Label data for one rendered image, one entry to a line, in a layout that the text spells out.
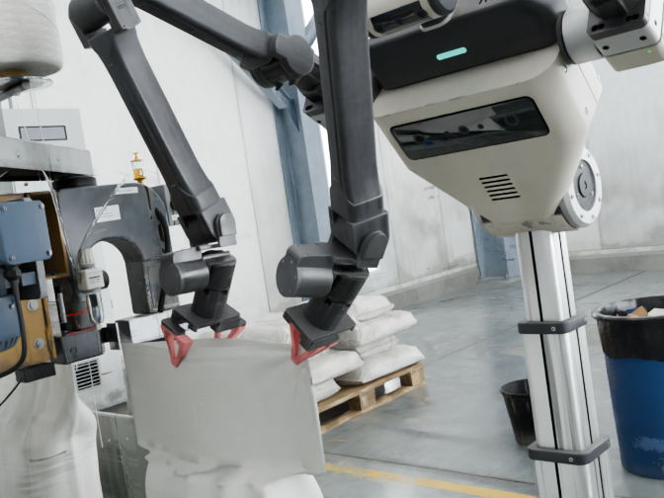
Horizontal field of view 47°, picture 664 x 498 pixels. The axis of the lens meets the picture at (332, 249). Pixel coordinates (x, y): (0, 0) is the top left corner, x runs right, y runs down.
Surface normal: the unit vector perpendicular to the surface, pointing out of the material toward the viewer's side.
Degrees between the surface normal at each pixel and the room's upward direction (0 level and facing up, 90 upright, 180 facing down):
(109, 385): 90
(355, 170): 115
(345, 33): 121
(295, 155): 90
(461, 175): 130
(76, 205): 90
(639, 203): 90
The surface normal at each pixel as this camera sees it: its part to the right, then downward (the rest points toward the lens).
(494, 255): -0.67, 0.14
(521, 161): -0.42, 0.74
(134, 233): 0.73, -0.07
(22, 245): 0.94, -0.12
